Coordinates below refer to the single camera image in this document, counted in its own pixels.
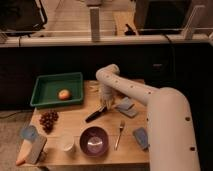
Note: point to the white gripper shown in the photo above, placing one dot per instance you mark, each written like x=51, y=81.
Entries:
x=106, y=96

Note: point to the black dish brush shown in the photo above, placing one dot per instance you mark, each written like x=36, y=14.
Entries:
x=95, y=114

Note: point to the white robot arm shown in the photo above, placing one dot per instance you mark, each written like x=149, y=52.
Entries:
x=171, y=135

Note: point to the yellow banana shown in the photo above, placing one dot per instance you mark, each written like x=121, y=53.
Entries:
x=94, y=86

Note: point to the grey folded cloth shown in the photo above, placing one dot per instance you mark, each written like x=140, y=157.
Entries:
x=126, y=107

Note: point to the silver fork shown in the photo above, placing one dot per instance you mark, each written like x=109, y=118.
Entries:
x=121, y=128

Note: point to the peach apple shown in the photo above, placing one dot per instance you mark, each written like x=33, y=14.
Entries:
x=64, y=94

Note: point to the purple bowl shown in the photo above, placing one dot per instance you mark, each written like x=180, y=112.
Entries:
x=94, y=141

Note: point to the blue sponge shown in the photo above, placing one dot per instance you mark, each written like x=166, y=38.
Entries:
x=141, y=137

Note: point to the green plastic tray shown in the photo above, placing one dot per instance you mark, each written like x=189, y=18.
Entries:
x=47, y=87

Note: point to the bunch of red grapes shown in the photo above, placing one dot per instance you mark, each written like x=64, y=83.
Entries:
x=47, y=121

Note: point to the white cup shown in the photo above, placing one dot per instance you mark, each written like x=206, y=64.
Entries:
x=66, y=143

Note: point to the black small object on desk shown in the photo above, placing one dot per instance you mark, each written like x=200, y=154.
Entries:
x=129, y=30

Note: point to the blue lid cup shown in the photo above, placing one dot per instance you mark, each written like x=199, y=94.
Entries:
x=29, y=133

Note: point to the black monitor right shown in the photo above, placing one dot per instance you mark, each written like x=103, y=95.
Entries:
x=154, y=17

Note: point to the black monitor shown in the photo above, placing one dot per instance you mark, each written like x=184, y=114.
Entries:
x=154, y=17
x=22, y=15

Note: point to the orange carrot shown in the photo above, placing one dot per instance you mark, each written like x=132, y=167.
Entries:
x=24, y=151

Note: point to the black monitor left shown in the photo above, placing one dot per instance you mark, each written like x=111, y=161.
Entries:
x=22, y=15

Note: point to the white vertical post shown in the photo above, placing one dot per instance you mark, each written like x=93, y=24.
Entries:
x=94, y=23

